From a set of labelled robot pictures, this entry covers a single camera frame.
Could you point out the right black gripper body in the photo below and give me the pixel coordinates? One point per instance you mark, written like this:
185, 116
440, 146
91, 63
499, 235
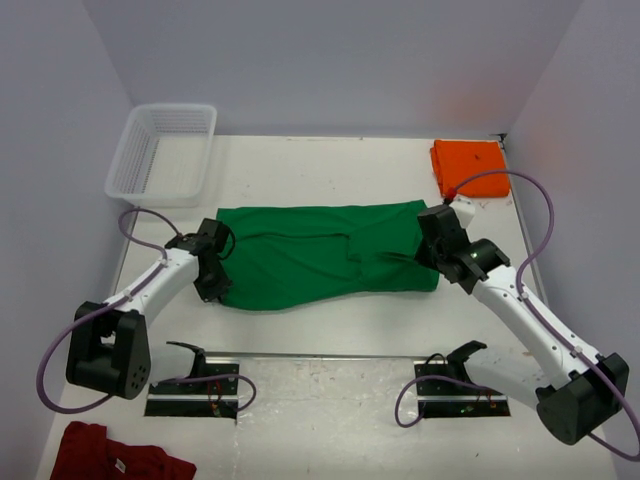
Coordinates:
426, 253

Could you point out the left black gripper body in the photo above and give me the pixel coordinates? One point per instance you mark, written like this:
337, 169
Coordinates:
213, 284

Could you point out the green t-shirt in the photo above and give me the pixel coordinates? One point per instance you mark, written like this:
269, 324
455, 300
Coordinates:
285, 257

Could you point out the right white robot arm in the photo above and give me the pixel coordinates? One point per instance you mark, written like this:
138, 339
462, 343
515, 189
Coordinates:
573, 388

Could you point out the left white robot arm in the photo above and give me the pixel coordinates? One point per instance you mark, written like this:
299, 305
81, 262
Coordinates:
109, 351

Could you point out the folded orange t-shirt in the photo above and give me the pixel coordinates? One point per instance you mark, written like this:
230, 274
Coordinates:
454, 161

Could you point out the white plastic basket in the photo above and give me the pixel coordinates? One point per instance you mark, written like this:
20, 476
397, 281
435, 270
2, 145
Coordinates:
163, 155

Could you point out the dark red t-shirt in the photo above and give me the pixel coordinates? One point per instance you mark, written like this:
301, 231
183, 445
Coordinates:
86, 452

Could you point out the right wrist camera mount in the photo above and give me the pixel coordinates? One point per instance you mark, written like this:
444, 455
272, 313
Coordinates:
463, 207

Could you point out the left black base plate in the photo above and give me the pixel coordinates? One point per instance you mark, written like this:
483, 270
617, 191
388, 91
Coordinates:
217, 399

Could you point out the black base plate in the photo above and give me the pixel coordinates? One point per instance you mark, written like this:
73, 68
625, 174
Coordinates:
439, 399
217, 399

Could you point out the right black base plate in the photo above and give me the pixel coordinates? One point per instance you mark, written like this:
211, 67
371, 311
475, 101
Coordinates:
439, 399

